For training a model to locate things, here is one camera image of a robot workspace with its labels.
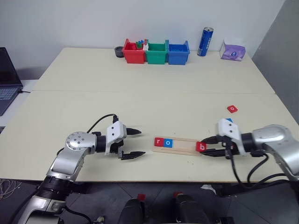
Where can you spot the red letter o block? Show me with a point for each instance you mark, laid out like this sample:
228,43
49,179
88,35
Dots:
229,110

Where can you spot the blue plastic bin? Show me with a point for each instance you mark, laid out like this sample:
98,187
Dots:
177,58

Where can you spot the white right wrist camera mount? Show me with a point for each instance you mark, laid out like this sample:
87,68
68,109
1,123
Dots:
230,129

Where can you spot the dark grey laptop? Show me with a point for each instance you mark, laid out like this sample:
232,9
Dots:
7,79

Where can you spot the blue drink can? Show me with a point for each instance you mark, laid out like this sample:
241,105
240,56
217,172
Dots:
204,44

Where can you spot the red plastic bin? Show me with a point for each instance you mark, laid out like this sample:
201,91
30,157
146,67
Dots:
133,56

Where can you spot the red letter r block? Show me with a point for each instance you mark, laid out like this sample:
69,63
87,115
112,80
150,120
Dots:
157,140

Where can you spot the green toy brick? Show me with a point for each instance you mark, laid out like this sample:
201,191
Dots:
139,45

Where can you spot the dark rounded shape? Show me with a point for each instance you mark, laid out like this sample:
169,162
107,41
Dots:
132,212
189,210

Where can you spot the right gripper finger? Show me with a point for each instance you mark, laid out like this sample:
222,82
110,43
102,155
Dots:
210,140
212,152

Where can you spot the blue letter o block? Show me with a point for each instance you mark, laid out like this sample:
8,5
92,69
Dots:
165,140

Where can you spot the red letter b block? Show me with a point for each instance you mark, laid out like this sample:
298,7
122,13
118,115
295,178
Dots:
198,147

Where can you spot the wooden letter tray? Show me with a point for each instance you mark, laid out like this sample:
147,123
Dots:
182,148

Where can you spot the white toy brick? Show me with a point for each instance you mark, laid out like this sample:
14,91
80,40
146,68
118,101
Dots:
145,47

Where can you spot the purple tissue box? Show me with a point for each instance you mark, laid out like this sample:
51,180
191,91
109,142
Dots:
232,52

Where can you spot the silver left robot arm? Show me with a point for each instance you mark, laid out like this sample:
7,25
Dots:
77,142

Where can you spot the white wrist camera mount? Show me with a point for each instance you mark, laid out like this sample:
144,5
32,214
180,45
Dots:
230,129
114,130

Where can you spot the black round holder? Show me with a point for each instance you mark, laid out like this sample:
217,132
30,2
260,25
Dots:
118,52

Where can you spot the green plastic bin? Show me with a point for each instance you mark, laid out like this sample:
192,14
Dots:
155,57

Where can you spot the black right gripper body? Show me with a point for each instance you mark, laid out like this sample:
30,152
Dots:
231,147

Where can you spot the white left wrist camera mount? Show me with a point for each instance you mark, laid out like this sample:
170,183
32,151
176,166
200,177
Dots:
114,130

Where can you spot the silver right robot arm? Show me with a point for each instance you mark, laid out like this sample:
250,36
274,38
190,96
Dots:
273,135

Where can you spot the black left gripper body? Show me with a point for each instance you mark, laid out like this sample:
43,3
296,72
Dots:
120,151

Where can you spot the blue letter t block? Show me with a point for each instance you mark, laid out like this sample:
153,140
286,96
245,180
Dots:
229,120

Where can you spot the small red cap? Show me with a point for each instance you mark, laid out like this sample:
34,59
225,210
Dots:
177,194
141,197

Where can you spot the white paper scrap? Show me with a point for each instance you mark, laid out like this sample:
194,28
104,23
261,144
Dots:
208,187

